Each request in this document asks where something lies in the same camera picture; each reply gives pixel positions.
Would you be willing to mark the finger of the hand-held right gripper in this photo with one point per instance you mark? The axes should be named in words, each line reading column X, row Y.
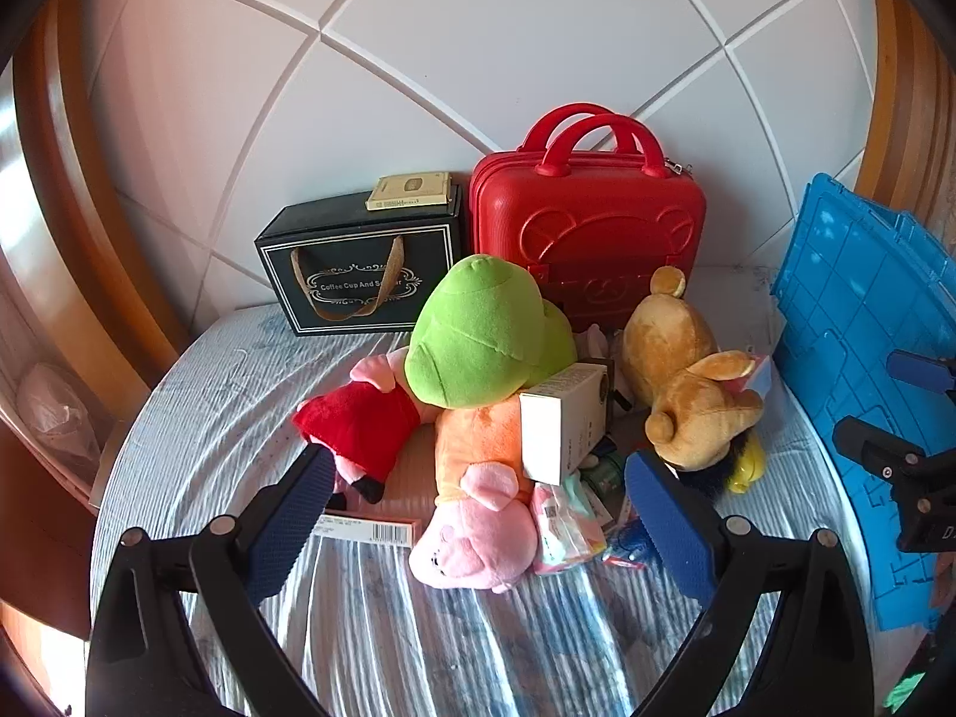
column 874, row 444
column 915, row 370

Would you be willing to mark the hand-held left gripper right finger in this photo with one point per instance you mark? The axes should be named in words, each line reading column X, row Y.
column 672, row 530

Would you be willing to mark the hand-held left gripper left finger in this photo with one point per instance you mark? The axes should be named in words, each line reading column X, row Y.
column 291, row 530

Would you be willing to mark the blue plastic crate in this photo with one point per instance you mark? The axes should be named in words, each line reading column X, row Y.
column 844, row 299

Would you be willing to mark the yellow snowball clip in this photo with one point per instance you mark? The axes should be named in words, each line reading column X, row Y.
column 749, row 463

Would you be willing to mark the pastel tissue packet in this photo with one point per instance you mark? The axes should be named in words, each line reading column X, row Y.
column 560, row 530

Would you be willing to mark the white cardboard box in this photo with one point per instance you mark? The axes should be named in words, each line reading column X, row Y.
column 553, row 426

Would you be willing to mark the brown bear plush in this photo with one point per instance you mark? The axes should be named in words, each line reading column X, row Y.
column 672, row 358

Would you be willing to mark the pink pig plush orange shirt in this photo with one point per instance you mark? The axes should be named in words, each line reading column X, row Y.
column 470, row 530

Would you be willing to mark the green frog plush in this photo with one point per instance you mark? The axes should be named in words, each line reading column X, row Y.
column 478, row 328

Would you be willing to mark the blue packaged toy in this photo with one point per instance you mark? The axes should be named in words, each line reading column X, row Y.
column 624, row 541

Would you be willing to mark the red white long box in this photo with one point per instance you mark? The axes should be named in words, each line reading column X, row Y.
column 373, row 532

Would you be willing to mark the green bottle cap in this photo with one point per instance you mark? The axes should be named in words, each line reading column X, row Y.
column 605, row 474

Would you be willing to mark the small pink box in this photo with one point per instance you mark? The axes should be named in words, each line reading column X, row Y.
column 758, row 373

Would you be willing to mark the white rabbit plush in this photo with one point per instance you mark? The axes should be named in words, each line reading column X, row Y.
column 597, row 340

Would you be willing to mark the clear plastic bag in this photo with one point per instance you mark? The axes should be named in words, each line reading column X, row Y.
column 52, row 403

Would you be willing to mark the red hard-shell suitcase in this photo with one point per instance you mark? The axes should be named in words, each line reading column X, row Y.
column 597, row 209

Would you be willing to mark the small beige flat box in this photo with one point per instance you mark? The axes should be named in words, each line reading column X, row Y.
column 407, row 190

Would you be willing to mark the white padded headboard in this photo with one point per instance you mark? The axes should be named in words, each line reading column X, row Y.
column 448, row 52

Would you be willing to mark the wooden headboard frame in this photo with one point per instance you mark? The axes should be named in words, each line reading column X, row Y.
column 75, row 202

